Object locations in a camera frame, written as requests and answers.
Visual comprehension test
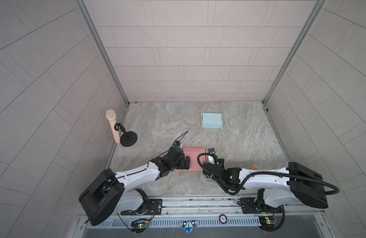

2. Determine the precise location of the pink paper box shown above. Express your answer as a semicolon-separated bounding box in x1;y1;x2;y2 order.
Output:
183;147;207;172

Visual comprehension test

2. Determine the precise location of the light blue paper box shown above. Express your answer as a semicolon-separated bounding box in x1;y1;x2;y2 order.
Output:
201;113;224;129

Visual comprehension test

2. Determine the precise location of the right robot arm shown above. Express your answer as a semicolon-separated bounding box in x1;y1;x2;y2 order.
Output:
201;162;339;209

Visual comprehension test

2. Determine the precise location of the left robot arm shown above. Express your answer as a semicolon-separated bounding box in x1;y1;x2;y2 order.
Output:
79;146;191;226

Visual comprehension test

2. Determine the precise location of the round black white badge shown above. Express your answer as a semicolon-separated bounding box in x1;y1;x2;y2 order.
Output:
219;214;228;225

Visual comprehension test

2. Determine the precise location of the black round microphone stand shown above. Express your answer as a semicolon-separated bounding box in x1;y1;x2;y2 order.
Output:
114;123;138;147

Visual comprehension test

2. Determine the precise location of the blue sticker with eyes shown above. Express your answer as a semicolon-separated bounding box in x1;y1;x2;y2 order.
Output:
181;221;198;234

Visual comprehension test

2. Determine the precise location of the right green circuit board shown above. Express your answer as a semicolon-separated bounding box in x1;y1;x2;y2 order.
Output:
258;216;277;231

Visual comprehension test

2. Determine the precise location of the green circuit board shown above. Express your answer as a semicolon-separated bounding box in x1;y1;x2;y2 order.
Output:
131;219;150;233
258;216;277;231

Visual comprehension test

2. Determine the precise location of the left green circuit board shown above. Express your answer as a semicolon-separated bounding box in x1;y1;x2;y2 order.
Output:
131;219;150;233

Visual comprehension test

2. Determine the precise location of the black corrugated cable conduit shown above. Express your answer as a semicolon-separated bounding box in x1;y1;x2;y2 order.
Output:
196;153;341;196

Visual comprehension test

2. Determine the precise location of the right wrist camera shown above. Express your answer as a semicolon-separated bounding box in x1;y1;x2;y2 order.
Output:
207;148;218;165

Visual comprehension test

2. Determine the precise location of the aluminium mounting rail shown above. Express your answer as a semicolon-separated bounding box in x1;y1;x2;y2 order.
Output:
76;195;326;221

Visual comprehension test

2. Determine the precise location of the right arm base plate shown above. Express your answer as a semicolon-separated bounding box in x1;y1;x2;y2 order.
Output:
238;197;282;214

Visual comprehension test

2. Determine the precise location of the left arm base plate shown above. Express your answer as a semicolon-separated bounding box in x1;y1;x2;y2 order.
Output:
121;199;163;216

